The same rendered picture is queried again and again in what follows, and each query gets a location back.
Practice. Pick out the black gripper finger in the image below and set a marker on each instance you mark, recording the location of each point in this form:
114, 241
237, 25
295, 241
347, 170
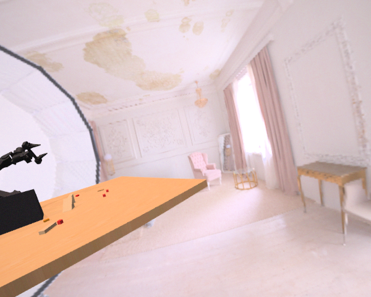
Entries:
30, 146
41, 156

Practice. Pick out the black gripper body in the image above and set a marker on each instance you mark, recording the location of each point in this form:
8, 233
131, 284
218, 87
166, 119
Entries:
30, 153

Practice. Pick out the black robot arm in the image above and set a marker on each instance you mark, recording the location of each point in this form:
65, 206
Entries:
6, 161

